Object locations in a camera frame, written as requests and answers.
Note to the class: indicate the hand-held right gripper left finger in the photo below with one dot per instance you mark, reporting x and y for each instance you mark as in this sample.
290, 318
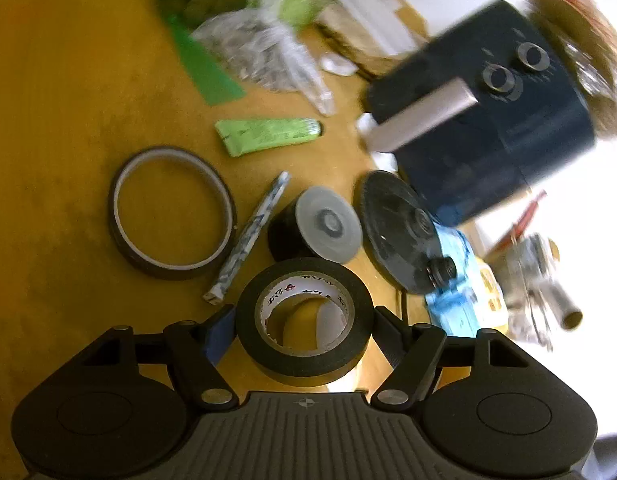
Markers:
219, 335

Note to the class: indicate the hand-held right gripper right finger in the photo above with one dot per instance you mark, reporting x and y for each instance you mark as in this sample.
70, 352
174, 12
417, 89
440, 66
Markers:
388, 335

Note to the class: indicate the black electrical tape roll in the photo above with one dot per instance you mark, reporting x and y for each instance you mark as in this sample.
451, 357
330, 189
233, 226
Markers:
308, 365

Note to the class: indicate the amber tape roll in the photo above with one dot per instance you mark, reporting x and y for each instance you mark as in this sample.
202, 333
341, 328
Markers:
138, 261

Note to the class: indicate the green tube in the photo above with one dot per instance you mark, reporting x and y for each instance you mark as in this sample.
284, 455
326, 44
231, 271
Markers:
258, 135

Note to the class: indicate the round wooden desktop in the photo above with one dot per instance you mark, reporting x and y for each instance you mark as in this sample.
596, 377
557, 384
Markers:
63, 260

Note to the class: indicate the blue tissue packet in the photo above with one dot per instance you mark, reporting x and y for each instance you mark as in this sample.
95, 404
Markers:
453, 305

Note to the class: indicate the silver patterned sachet stick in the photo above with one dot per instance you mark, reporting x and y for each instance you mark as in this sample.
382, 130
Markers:
248, 235

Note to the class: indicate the black round lid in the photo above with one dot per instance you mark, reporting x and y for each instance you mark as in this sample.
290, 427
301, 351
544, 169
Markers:
388, 230

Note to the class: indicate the yellow wet wipes pack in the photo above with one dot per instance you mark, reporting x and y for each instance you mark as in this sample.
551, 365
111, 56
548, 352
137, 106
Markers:
491, 280

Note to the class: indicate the black roll with grey cap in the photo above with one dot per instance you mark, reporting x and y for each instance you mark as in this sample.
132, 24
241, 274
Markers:
328, 225

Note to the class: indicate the glass bowl with utensils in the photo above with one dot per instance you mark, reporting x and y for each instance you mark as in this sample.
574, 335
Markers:
533, 260

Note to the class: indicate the silver foil roll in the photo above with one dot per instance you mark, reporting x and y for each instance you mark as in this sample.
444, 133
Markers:
563, 310

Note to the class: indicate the black air fryer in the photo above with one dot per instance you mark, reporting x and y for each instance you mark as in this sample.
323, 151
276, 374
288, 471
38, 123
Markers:
488, 150

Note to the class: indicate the clear bag of seeds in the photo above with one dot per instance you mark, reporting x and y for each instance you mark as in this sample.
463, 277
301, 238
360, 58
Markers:
248, 45

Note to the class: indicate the brown paper bag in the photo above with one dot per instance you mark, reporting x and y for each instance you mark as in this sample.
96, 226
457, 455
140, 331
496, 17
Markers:
358, 40

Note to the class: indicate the green snack packet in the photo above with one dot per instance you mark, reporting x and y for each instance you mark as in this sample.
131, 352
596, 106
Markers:
298, 2

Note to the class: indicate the brown woven basket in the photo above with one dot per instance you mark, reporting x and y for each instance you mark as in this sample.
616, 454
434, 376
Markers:
583, 35

